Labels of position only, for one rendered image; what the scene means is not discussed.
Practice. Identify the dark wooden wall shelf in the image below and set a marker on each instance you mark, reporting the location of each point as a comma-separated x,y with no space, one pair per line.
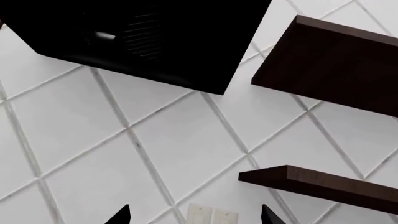
326,184
329,67

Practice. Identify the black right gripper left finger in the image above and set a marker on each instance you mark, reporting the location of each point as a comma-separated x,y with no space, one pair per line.
121,217

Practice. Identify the black range hood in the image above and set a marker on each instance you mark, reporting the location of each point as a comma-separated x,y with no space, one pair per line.
136,37

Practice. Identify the white wall switch plate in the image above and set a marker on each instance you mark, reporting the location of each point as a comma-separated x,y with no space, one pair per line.
199,214
224,217

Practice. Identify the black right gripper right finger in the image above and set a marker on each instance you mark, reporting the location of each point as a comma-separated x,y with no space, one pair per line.
270,217

